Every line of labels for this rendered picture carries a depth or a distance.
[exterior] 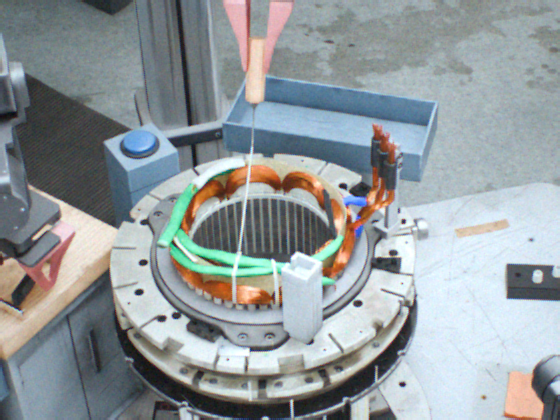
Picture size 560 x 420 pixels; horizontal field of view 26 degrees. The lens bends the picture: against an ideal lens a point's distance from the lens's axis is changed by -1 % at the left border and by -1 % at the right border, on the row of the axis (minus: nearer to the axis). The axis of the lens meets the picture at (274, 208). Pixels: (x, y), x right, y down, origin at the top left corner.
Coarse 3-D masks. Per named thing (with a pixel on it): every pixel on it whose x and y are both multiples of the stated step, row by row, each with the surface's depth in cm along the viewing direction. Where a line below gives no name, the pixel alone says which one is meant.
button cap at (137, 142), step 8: (128, 136) 152; (136, 136) 152; (144, 136) 152; (152, 136) 152; (128, 144) 151; (136, 144) 151; (144, 144) 151; (152, 144) 151; (136, 152) 151; (144, 152) 151
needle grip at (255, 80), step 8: (248, 40) 112; (256, 40) 112; (264, 40) 112; (248, 48) 112; (256, 48) 112; (264, 48) 112; (248, 56) 113; (256, 56) 112; (248, 64) 113; (256, 64) 112; (248, 72) 113; (256, 72) 113; (248, 80) 113; (256, 80) 113; (264, 80) 114; (248, 88) 113; (256, 88) 113; (248, 96) 114; (256, 96) 113
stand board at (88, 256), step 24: (72, 216) 139; (72, 240) 136; (96, 240) 136; (48, 264) 133; (72, 264) 133; (96, 264) 133; (0, 288) 131; (72, 288) 131; (0, 312) 128; (24, 312) 128; (48, 312) 129; (0, 336) 125; (24, 336) 127
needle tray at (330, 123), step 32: (288, 96) 158; (320, 96) 157; (352, 96) 155; (384, 96) 154; (224, 128) 151; (256, 128) 149; (288, 128) 155; (320, 128) 155; (352, 128) 155; (384, 128) 155; (416, 128) 155; (352, 160) 148; (416, 160) 145
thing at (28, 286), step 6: (24, 276) 127; (24, 282) 127; (30, 282) 128; (36, 282) 129; (18, 288) 126; (24, 288) 127; (30, 288) 128; (12, 294) 126; (18, 294) 126; (24, 294) 127; (18, 300) 126
